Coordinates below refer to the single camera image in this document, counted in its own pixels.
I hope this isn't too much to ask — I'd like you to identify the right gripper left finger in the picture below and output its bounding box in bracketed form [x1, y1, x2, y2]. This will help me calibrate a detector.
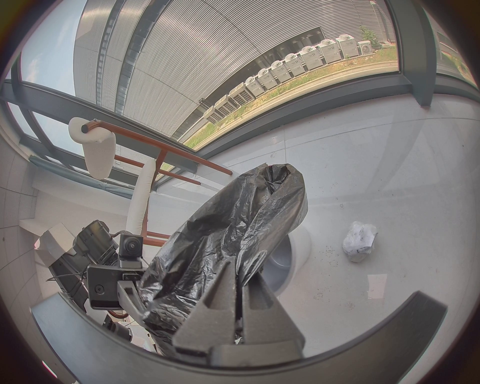
[172, 260, 239, 356]

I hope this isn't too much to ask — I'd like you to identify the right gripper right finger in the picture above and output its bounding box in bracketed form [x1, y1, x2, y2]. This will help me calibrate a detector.
[240, 275, 306, 361]

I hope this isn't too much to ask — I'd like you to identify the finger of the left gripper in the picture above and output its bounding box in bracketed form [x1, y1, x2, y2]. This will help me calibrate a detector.
[117, 279, 151, 331]

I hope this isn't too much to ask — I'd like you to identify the black plastic bag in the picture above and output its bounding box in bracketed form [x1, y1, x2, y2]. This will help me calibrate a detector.
[137, 162, 309, 357]

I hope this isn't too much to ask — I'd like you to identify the white paper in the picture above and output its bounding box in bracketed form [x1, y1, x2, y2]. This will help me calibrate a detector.
[342, 221, 378, 263]

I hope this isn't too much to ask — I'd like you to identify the white trash bin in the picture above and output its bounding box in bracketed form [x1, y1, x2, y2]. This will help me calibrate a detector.
[262, 224, 312, 298]

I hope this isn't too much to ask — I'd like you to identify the white cushioned wooden chair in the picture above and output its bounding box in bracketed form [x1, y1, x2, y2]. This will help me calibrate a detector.
[68, 117, 234, 248]

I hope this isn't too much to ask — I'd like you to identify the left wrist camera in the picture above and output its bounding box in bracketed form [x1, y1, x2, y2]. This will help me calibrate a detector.
[118, 232, 146, 271]

